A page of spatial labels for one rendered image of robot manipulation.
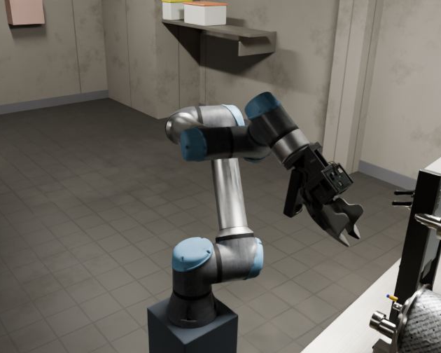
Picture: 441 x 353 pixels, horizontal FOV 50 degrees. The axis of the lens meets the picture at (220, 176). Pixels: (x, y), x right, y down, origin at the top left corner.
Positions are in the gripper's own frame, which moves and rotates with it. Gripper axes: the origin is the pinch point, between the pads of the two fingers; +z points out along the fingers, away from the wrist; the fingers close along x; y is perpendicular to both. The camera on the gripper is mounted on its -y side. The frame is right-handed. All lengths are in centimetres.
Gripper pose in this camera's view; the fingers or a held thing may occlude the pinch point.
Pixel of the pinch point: (347, 238)
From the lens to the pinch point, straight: 103.2
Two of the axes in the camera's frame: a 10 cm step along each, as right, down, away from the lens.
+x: 6.8, -2.8, 6.8
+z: 5.5, 8.1, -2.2
